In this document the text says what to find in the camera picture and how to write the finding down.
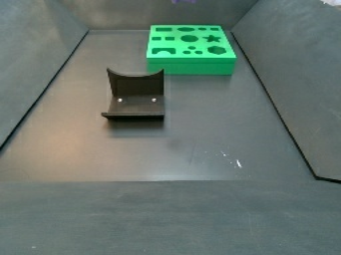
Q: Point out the green shape sorter box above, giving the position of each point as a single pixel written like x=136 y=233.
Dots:
x=190 y=50

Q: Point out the purple object at top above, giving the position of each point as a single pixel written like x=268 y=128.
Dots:
x=188 y=1

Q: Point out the black curved holder stand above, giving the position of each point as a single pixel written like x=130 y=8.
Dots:
x=138 y=96

